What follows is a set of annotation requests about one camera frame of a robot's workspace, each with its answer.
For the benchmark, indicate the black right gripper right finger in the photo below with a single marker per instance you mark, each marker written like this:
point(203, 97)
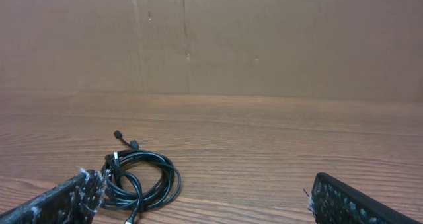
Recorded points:
point(334, 202)

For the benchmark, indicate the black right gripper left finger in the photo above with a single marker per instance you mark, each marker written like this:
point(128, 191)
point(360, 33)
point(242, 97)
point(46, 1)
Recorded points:
point(73, 202)

